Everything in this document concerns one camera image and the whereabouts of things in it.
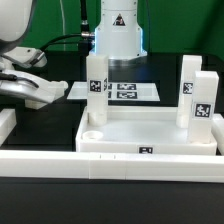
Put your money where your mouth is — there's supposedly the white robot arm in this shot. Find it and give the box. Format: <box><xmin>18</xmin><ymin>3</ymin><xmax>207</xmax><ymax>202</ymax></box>
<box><xmin>0</xmin><ymin>0</ymin><xmax>147</xmax><ymax>108</ymax></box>

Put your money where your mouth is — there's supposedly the white thin cable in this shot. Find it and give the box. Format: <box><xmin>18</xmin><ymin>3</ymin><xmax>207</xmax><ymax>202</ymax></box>
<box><xmin>59</xmin><ymin>0</ymin><xmax>67</xmax><ymax>52</ymax></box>

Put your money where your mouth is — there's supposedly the white fence block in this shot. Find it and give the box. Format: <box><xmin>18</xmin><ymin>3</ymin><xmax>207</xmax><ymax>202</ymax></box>
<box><xmin>0</xmin><ymin>109</ymin><xmax>17</xmax><ymax>146</ymax></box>
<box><xmin>212</xmin><ymin>114</ymin><xmax>224</xmax><ymax>156</ymax></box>

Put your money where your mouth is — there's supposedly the white right fence block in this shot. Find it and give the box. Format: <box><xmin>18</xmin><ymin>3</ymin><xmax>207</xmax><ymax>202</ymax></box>
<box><xmin>212</xmin><ymin>114</ymin><xmax>224</xmax><ymax>156</ymax></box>

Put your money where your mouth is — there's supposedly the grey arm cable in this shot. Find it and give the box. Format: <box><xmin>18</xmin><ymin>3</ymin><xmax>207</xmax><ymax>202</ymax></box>
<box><xmin>0</xmin><ymin>53</ymin><xmax>46</xmax><ymax>90</ymax></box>

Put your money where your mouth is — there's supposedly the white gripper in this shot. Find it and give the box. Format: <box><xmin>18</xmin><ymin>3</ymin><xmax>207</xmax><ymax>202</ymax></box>
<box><xmin>0</xmin><ymin>47</ymin><xmax>68</xmax><ymax>109</ymax></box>

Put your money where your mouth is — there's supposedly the black cable with connector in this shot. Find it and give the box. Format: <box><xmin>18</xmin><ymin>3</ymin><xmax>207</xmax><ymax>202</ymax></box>
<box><xmin>38</xmin><ymin>0</ymin><xmax>97</xmax><ymax>52</ymax></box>

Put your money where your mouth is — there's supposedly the white desk top tray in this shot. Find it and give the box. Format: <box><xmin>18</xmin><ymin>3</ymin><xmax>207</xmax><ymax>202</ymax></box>
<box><xmin>76</xmin><ymin>106</ymin><xmax>217</xmax><ymax>155</ymax></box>

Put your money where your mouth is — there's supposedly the white front fence bar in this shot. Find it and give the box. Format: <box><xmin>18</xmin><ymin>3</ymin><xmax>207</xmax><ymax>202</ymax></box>
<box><xmin>0</xmin><ymin>150</ymin><xmax>224</xmax><ymax>183</ymax></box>

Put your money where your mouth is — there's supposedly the marker tag sheet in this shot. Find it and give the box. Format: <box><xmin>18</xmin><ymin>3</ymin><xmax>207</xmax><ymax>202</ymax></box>
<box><xmin>67</xmin><ymin>82</ymin><xmax>160</xmax><ymax>102</ymax></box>

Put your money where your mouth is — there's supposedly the white left fence block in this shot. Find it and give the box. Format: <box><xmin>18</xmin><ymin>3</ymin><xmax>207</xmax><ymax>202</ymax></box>
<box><xmin>0</xmin><ymin>109</ymin><xmax>17</xmax><ymax>146</ymax></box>

